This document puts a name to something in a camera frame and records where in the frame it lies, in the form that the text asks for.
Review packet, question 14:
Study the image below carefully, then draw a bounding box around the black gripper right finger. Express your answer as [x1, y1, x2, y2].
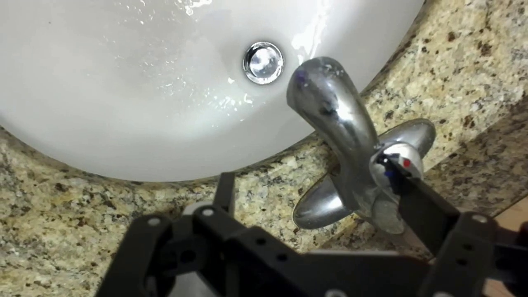
[378, 155, 461, 254]

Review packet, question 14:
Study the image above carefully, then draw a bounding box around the chrome sink drain stopper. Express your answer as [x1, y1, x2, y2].
[241, 39, 286, 86]

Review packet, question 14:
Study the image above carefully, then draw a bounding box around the chrome sink faucet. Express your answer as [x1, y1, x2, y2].
[287, 56, 436, 234]

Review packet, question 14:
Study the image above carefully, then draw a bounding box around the white oval sink basin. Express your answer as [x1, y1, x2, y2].
[0, 0, 426, 181]

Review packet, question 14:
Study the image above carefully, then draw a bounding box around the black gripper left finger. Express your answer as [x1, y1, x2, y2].
[213, 171, 235, 214]

